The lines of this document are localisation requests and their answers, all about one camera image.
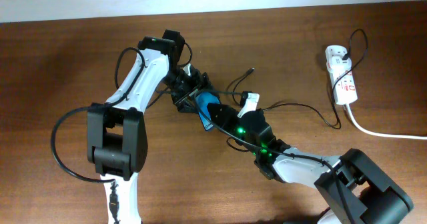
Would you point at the blue Galaxy smartphone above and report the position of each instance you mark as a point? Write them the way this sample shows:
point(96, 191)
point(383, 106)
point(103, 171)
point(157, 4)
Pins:
point(202, 101)

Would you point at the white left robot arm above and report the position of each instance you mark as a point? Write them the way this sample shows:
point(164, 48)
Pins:
point(116, 135)

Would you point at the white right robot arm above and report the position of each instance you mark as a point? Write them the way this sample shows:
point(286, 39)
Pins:
point(354, 187)

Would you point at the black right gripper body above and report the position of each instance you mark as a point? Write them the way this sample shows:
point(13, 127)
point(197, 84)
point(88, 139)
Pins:
point(230, 118)

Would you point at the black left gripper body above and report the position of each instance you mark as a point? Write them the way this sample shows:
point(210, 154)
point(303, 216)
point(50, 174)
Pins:
point(183, 84)

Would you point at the white USB charger adapter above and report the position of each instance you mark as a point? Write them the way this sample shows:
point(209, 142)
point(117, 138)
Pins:
point(336, 64)

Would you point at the white power strip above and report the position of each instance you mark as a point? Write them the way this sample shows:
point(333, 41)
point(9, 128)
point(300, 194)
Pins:
point(342, 83)

